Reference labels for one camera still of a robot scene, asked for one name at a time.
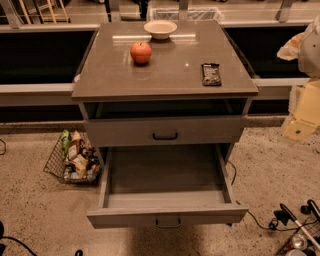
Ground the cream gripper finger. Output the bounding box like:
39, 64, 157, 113
282, 79, 320, 142
277, 33, 304, 61

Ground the dark rxbar chocolate bar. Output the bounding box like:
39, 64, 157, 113
201, 63, 221, 86

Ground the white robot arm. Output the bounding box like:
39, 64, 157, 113
277, 16, 320, 141

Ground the grey drawer cabinet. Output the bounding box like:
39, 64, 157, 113
71, 20, 260, 230

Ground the open grey middle drawer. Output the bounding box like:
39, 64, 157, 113
87, 144, 248, 229

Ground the closed grey upper drawer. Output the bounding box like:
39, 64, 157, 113
84, 116, 244, 147

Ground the clear plastic bin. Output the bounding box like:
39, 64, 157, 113
147, 7, 223, 21

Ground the white ceramic bowl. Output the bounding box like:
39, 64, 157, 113
144, 20, 177, 40

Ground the red apple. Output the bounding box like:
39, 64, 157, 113
130, 42, 152, 64

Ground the black floor cable right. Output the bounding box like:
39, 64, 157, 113
227, 159, 320, 233

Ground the wire basket with utensils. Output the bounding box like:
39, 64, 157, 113
274, 199, 320, 256

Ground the wire basket of snacks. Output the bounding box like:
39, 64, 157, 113
44, 130, 101, 184

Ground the black cable bottom left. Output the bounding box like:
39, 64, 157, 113
0, 220, 84, 256

